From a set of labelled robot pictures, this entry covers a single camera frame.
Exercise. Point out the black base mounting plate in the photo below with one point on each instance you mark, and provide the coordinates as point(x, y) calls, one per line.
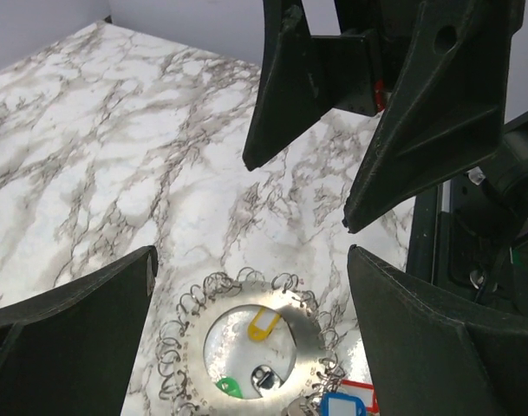
point(466, 240)

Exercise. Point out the blue key tag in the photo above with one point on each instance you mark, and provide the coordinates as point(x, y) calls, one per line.
point(342, 404)

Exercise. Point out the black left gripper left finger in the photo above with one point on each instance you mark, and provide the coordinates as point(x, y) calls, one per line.
point(71, 350)

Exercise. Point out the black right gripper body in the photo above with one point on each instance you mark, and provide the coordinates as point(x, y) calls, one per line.
point(362, 62)

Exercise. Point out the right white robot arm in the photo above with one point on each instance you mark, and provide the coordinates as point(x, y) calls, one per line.
point(506, 195)

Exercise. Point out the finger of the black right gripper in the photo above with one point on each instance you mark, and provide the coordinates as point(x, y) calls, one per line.
point(292, 94)
point(446, 112)

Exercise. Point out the red key tag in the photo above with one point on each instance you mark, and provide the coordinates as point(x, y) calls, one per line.
point(363, 391)

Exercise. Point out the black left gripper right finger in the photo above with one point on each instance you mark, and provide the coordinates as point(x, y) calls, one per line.
point(431, 352)

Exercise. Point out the yellow key tag with key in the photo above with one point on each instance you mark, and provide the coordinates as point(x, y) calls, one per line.
point(262, 324)

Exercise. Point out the green key tag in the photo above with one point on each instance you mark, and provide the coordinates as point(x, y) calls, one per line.
point(230, 387)

